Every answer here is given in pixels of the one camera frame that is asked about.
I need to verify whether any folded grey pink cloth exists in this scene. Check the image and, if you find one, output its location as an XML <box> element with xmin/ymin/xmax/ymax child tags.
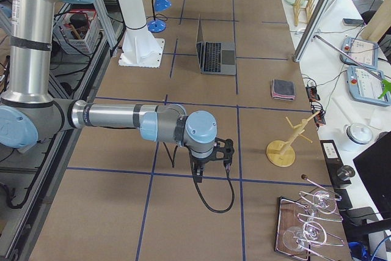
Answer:
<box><xmin>271</xmin><ymin>79</ymin><xmax>296</xmax><ymax>100</ymax></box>

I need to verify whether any silver laptop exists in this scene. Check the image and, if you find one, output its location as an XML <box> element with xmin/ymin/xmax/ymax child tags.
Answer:
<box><xmin>196</xmin><ymin>16</ymin><xmax>236</xmax><ymax>76</ymax></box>

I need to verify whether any white kettle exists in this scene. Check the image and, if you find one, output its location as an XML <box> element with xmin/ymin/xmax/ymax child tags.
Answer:
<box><xmin>340</xmin><ymin>123</ymin><xmax>373</xmax><ymax>152</ymax></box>

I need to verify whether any wine glass rack tray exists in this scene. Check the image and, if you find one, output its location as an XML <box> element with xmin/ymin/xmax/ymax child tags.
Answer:
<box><xmin>274</xmin><ymin>174</ymin><xmax>345</xmax><ymax>260</ymax></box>

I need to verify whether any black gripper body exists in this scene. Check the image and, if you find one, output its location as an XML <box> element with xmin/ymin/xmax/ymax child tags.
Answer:
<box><xmin>190</xmin><ymin>153</ymin><xmax>210</xmax><ymax>173</ymax></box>

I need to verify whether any wooden dish rack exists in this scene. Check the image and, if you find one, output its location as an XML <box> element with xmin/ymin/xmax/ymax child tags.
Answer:
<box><xmin>293</xmin><ymin>0</ymin><xmax>315</xmax><ymax>26</ymax></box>

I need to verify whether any teach pendant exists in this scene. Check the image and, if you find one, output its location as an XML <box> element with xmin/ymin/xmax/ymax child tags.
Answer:
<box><xmin>347</xmin><ymin>65</ymin><xmax>390</xmax><ymax>106</ymax></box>
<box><xmin>342</xmin><ymin>37</ymin><xmax>379</xmax><ymax>68</ymax></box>

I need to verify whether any aluminium frame post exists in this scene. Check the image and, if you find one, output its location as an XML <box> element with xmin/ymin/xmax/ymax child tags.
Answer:
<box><xmin>293</xmin><ymin>0</ymin><xmax>331</xmax><ymax>62</ymax></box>

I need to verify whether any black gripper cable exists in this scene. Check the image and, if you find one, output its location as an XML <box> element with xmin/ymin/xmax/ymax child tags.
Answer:
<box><xmin>192</xmin><ymin>163</ymin><xmax>235</xmax><ymax>213</ymax></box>

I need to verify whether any lower teach pendant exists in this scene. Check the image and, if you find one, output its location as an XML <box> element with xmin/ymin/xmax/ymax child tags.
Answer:
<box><xmin>347</xmin><ymin>65</ymin><xmax>390</xmax><ymax>106</ymax></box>

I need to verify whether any wooden mug tree stand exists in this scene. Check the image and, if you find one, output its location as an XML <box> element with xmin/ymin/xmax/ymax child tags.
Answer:
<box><xmin>266</xmin><ymin>111</ymin><xmax>319</xmax><ymax>167</ymax></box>

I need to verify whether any upper teach pendant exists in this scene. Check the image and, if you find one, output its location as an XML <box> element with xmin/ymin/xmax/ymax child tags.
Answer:
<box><xmin>342</xmin><ymin>37</ymin><xmax>379</xmax><ymax>68</ymax></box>

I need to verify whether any blue desk lamp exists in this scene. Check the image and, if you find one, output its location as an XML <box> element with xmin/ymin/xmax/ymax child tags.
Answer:
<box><xmin>147</xmin><ymin>0</ymin><xmax>172</xmax><ymax>33</ymax></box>

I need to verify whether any black monitor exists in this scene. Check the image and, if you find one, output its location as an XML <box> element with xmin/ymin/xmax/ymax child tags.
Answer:
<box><xmin>353</xmin><ymin>138</ymin><xmax>390</xmax><ymax>212</ymax></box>

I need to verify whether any white plastic basket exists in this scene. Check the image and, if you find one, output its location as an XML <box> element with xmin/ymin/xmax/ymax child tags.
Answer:
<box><xmin>53</xmin><ymin>9</ymin><xmax>100</xmax><ymax>54</ymax></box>

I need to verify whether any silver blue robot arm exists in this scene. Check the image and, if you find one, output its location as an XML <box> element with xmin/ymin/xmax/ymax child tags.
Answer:
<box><xmin>1</xmin><ymin>0</ymin><xmax>218</xmax><ymax>179</ymax></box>

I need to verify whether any orange black electronics board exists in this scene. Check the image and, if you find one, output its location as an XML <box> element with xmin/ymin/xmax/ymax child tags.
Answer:
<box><xmin>305</xmin><ymin>81</ymin><xmax>326</xmax><ymax>128</ymax></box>

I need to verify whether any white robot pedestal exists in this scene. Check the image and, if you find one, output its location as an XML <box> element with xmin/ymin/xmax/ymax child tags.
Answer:
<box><xmin>118</xmin><ymin>0</ymin><xmax>164</xmax><ymax>68</ymax></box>

